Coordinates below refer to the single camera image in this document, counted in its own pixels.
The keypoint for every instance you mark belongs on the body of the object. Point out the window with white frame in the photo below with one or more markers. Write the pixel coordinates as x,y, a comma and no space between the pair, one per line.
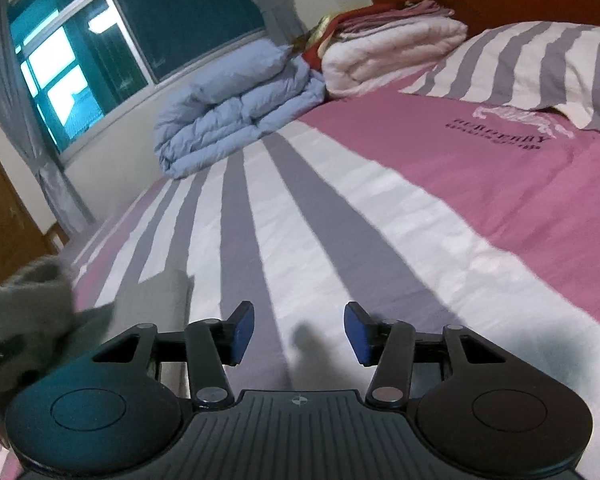
82,59

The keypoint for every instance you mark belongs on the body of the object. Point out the red folded blanket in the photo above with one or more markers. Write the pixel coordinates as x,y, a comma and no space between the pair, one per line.
313,45

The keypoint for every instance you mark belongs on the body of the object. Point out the striped pillow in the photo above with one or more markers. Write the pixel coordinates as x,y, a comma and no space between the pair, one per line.
528,66

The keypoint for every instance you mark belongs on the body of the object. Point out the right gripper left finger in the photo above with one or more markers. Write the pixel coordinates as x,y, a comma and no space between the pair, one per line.
212,345

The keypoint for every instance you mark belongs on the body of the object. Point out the brown wooden door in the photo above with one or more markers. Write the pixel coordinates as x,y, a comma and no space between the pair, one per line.
21,241

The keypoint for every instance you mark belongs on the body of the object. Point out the grey fleece pants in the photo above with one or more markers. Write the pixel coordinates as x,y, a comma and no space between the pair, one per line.
41,328

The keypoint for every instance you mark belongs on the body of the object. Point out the pink white folded quilt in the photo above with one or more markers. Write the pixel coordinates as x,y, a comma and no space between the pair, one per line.
361,65

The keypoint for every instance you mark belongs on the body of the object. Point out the grey curtain near door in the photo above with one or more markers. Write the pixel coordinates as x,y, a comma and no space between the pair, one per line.
25,132

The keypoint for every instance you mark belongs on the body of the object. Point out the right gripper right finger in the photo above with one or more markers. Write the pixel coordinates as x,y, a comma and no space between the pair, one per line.
387,347

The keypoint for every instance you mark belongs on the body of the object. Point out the light blue folded duvet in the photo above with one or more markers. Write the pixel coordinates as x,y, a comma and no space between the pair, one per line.
231,103

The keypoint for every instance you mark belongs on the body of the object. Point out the pink grey striped bed sheet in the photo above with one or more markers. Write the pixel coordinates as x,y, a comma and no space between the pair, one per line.
427,210

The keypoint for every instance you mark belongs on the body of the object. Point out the wooden chair by door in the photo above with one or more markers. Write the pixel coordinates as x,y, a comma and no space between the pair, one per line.
55,238

